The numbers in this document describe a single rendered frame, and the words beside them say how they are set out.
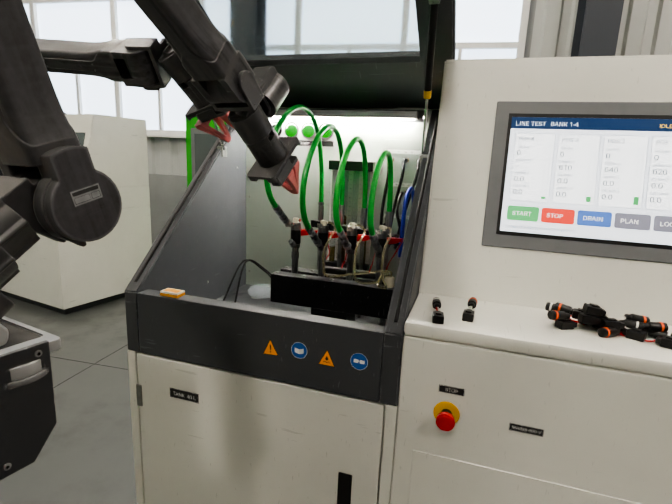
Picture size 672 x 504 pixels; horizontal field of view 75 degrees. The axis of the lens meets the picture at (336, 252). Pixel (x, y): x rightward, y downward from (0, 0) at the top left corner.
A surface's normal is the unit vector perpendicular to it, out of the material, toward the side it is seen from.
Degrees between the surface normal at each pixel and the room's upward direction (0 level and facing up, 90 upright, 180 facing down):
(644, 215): 76
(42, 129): 80
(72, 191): 90
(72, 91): 90
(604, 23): 90
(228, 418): 90
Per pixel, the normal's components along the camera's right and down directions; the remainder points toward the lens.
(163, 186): -0.22, 0.19
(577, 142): -0.29, -0.05
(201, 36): 0.82, 0.14
